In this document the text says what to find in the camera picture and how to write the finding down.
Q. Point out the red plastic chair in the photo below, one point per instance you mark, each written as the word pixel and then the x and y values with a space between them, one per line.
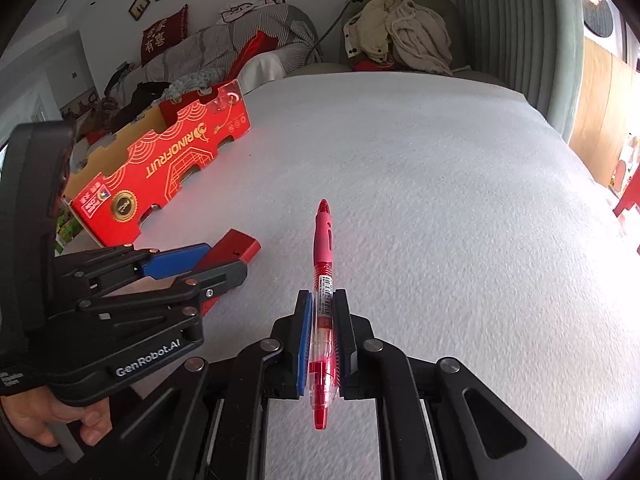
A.
pixel 630 200

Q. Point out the red retractable gel pen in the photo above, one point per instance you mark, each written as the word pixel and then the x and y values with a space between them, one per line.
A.
pixel 324 240

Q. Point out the round black wall decoration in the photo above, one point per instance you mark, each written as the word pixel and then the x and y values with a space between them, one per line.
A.
pixel 598 12

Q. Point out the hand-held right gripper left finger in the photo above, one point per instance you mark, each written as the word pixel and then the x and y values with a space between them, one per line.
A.
pixel 304 345

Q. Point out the green pleated curtain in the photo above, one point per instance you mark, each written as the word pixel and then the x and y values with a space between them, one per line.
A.
pixel 510 35

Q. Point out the red cloth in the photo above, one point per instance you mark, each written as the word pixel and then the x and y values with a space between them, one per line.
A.
pixel 372 65

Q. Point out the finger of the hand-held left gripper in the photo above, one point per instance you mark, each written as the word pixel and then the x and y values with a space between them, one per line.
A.
pixel 225 275
pixel 175 260

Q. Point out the plain red cushion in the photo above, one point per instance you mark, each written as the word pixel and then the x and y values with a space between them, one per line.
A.
pixel 255 52

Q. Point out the wooden board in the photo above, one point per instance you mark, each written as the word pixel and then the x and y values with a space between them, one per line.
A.
pixel 605 105

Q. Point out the red cardboard box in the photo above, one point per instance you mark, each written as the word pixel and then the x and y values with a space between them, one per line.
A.
pixel 165 160

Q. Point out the small dark picture frame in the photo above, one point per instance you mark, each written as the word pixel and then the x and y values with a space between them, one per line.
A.
pixel 139 6

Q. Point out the red rectangular block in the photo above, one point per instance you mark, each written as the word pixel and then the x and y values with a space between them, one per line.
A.
pixel 235 250

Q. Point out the light blue crumpled cloth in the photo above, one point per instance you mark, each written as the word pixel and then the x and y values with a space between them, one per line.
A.
pixel 195 85

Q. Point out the person's left hand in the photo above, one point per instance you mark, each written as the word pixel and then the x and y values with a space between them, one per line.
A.
pixel 30 417

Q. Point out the pile of beige clothes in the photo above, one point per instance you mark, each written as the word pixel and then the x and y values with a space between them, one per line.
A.
pixel 405 30

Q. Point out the grey striped covered sofa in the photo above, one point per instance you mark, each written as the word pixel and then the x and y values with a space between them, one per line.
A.
pixel 210 42

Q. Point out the black clothes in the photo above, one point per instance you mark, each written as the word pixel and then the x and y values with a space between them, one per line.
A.
pixel 145 95

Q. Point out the red printed cushion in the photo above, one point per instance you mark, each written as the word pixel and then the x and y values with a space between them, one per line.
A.
pixel 164 35

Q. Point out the green armchair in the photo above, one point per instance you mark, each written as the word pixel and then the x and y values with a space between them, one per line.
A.
pixel 440 0

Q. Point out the pile of colourful snack packets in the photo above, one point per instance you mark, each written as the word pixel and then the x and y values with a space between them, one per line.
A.
pixel 67 225

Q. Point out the beige toy horse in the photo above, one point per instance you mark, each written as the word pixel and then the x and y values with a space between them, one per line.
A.
pixel 631 152

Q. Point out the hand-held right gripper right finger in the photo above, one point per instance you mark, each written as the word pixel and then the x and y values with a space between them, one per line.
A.
pixel 342 340

